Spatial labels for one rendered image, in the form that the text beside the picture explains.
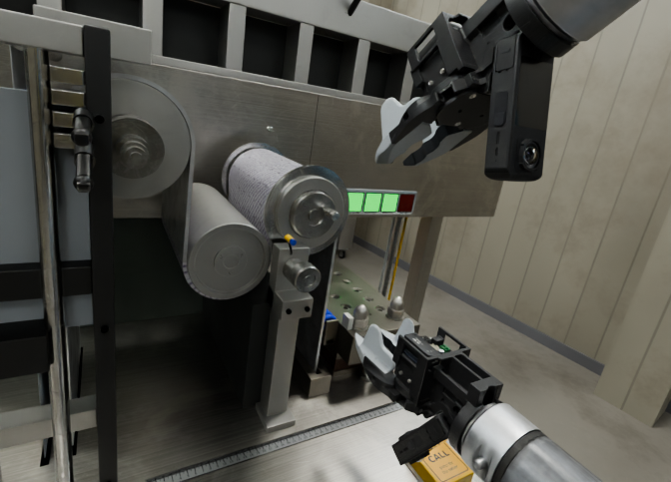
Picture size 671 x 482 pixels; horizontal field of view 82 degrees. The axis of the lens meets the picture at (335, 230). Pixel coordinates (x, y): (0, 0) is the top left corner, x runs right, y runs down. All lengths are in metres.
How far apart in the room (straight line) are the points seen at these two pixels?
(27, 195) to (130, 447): 0.41
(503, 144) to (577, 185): 2.81
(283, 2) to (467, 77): 0.62
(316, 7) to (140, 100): 0.54
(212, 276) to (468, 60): 0.43
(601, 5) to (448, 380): 0.36
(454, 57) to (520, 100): 0.07
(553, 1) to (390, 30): 0.75
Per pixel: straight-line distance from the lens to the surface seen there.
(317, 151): 0.96
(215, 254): 0.58
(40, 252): 0.43
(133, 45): 0.50
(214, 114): 0.87
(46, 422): 0.53
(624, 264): 3.08
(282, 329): 0.62
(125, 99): 0.53
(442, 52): 0.39
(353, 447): 0.71
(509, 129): 0.34
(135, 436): 0.72
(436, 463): 0.70
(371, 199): 1.07
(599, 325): 3.21
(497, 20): 0.39
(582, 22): 0.35
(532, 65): 0.36
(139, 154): 0.41
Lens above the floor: 1.40
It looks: 17 degrees down
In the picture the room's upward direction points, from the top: 9 degrees clockwise
